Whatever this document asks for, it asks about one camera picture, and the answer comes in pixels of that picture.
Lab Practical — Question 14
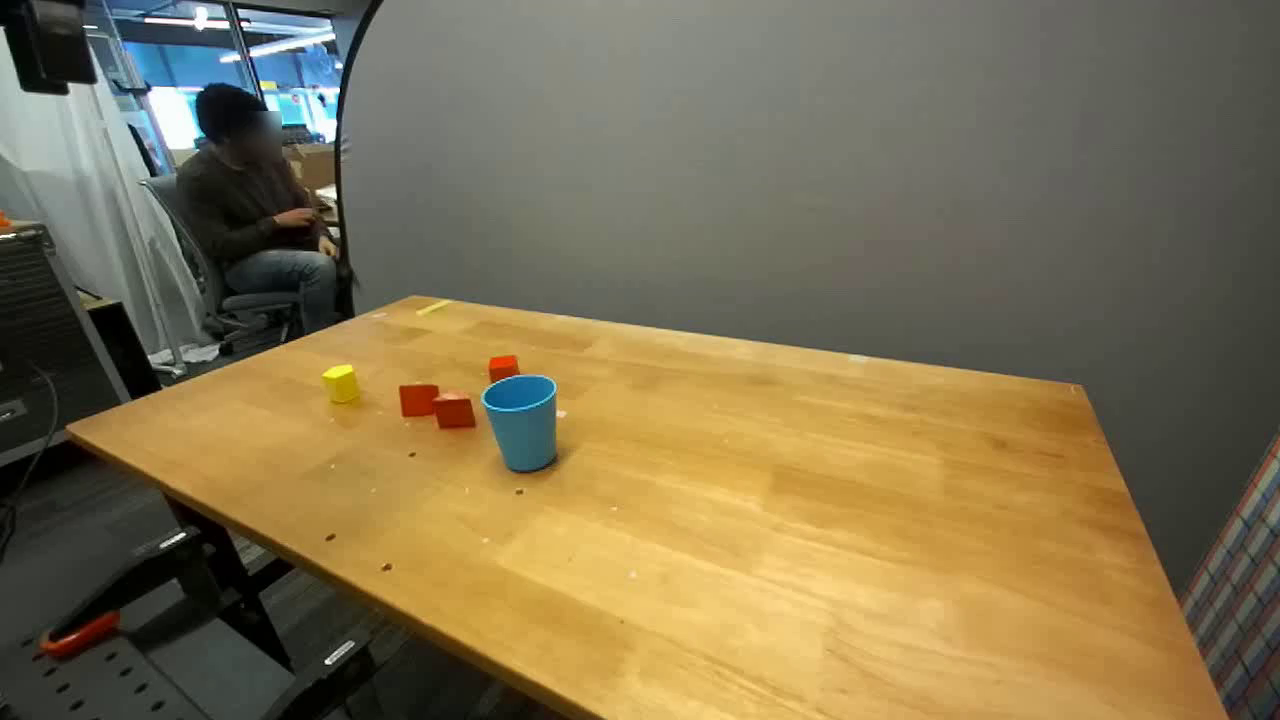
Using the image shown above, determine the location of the yellow wooden block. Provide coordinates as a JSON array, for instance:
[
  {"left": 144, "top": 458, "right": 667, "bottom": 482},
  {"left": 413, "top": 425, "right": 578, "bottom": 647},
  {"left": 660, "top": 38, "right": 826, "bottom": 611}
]
[{"left": 320, "top": 360, "right": 364, "bottom": 411}]

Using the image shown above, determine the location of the grey backdrop panel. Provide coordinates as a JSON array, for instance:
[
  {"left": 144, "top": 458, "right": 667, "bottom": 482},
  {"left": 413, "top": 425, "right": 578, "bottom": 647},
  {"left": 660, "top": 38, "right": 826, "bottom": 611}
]
[{"left": 331, "top": 0, "right": 1280, "bottom": 594}]

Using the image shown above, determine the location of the black equipment cabinet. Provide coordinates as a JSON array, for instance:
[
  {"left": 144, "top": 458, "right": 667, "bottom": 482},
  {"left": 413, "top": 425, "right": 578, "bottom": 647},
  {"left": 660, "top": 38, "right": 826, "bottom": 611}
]
[{"left": 0, "top": 214, "right": 136, "bottom": 470}]

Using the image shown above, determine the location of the blue plastic cup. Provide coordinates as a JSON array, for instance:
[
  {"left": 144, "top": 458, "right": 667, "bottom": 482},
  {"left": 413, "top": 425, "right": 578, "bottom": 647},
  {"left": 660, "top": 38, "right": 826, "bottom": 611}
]
[{"left": 478, "top": 370, "right": 566, "bottom": 476}]

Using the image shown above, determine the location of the orange-handled clamp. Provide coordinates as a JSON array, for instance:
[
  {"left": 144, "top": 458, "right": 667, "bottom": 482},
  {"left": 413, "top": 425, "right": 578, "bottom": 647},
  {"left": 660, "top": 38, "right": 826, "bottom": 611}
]
[{"left": 37, "top": 608, "right": 126, "bottom": 663}]

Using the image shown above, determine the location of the seated person in dark clothes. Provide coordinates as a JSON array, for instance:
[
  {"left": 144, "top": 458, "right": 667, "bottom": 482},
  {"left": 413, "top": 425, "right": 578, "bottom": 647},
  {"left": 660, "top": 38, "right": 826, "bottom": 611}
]
[{"left": 174, "top": 80, "right": 345, "bottom": 337}]

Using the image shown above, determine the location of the plaid cloth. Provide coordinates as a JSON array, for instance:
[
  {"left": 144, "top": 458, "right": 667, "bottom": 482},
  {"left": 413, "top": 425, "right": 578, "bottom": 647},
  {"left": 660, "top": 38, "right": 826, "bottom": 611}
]
[{"left": 1182, "top": 436, "right": 1280, "bottom": 720}]

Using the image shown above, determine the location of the black table leg frame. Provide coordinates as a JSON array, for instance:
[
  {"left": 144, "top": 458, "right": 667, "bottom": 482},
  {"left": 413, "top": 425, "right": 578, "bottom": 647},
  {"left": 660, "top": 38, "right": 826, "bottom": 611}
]
[{"left": 78, "top": 490, "right": 383, "bottom": 720}]

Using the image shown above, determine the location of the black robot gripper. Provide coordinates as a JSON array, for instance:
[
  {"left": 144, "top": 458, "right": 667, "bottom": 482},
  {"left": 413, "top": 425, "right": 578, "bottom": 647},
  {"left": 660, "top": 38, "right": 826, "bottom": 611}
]
[{"left": 0, "top": 0, "right": 99, "bottom": 100}]

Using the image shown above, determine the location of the grey office chair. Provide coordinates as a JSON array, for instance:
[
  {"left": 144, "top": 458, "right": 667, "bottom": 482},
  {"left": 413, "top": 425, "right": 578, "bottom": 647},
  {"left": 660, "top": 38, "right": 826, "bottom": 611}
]
[{"left": 144, "top": 171, "right": 309, "bottom": 360}]

